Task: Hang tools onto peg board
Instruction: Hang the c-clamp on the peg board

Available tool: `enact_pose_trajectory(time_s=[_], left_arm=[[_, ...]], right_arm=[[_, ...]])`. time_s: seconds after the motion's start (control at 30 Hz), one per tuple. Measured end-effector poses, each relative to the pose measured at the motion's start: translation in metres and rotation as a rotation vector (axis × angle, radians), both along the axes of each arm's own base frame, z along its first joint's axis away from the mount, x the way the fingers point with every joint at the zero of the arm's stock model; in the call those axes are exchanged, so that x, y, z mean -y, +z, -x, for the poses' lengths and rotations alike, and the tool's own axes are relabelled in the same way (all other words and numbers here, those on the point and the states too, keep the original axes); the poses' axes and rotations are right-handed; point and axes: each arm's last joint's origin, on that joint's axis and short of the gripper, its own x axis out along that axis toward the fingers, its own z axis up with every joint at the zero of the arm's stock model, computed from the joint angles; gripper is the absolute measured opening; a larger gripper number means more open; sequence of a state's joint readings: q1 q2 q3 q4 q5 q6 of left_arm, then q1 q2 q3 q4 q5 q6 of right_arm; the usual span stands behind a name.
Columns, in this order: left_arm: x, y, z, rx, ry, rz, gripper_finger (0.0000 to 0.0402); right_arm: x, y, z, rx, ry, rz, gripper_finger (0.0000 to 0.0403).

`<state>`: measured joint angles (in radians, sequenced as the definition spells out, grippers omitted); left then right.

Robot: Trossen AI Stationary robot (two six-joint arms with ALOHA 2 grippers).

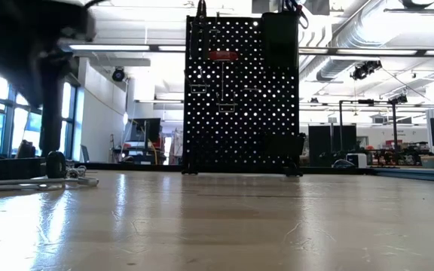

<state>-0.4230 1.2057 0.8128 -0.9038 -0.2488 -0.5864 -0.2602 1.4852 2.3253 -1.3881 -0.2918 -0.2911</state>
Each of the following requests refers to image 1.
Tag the large silver combination wrench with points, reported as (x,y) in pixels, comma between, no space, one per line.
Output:
(32,181)

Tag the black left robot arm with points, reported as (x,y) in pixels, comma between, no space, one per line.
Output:
(25,41)

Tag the double-prong metal peg hook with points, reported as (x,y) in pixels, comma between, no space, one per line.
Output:
(226,107)
(198,88)

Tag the small curved metal peg hook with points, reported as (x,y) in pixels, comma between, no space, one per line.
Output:
(251,89)

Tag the black perforated pegboard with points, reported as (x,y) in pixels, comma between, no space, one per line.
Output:
(239,150)

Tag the small black pegboard bin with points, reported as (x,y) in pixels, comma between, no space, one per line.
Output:
(283,150)

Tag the cluttered distant workbench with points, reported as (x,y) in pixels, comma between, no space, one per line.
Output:
(398,156)
(138,152)

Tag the black cabinet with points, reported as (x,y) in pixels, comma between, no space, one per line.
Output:
(320,145)

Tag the black ceiling spotlight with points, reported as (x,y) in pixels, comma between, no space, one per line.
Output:
(118,74)

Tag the tall black pegboard bin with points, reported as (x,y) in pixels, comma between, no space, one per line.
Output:
(280,37)

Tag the small chrome fitting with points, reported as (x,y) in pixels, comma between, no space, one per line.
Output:
(81,171)

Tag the long ceiling light strip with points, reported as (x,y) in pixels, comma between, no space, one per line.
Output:
(107,47)

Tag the white bucket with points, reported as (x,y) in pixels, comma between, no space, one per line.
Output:
(357,160)

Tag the black vertical pillar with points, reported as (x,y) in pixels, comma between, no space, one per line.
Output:
(53,128)

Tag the black pipe stand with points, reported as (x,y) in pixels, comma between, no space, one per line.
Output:
(395,131)

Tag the dark chair backrest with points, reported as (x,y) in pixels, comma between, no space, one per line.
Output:
(25,150)

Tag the small silver combination wrench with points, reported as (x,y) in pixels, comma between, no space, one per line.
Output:
(13,187)

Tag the black ceiling camera mount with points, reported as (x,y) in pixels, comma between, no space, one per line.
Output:
(365,69)

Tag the silver ventilation duct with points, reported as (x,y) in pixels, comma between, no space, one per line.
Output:
(352,34)

